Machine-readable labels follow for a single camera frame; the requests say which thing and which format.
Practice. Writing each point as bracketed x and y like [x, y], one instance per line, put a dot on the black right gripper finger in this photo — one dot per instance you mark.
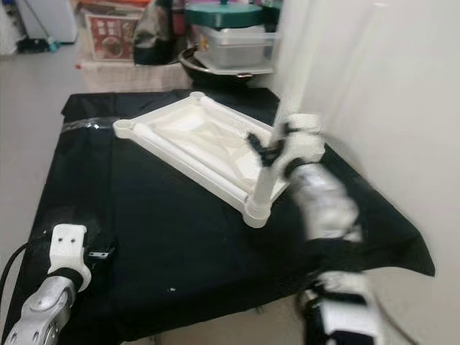
[259, 144]

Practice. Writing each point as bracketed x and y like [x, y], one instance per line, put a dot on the white plastic children table top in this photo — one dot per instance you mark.
[208, 133]

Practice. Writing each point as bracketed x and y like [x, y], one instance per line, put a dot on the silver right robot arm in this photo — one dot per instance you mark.
[327, 208]

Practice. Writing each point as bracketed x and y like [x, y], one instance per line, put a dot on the black wok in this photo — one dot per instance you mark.
[208, 77]

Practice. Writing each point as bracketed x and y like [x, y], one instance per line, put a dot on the black tablecloth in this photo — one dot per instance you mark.
[187, 251]

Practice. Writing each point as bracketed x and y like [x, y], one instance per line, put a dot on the clear plastic storage box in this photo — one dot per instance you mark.
[237, 49]

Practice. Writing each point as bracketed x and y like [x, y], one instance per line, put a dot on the clear tape strip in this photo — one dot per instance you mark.
[90, 123]

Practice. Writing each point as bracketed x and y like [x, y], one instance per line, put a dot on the black bag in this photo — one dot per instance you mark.
[158, 36]

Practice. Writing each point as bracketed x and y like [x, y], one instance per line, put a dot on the beige low bench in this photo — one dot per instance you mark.
[122, 75]

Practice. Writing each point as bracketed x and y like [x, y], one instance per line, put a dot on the orange-lidded clear storage box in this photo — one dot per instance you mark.
[111, 43]

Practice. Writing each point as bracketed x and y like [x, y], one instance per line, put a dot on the white fridge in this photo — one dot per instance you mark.
[54, 20]

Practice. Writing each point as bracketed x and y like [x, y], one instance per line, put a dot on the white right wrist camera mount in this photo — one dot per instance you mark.
[305, 140]

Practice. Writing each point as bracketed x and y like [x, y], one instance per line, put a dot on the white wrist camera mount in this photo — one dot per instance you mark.
[305, 140]
[68, 244]

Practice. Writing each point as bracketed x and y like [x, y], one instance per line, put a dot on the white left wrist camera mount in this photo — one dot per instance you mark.
[68, 244]

